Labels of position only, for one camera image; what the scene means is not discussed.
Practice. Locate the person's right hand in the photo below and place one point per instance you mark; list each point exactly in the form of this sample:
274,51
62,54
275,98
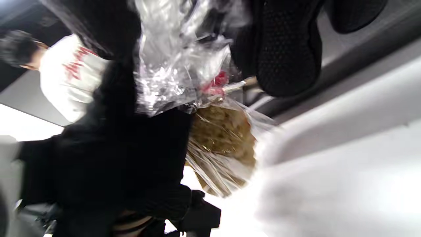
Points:
108,158

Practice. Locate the person's left hand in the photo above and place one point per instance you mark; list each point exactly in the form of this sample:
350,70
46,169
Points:
286,49

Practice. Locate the round yellow bread slice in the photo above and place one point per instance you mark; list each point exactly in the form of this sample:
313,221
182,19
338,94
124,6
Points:
223,131

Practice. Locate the clear plastic bakery bag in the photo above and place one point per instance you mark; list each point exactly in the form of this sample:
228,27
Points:
177,59

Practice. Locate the right black-white hand controller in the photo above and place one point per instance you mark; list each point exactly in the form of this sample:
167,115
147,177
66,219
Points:
8,184

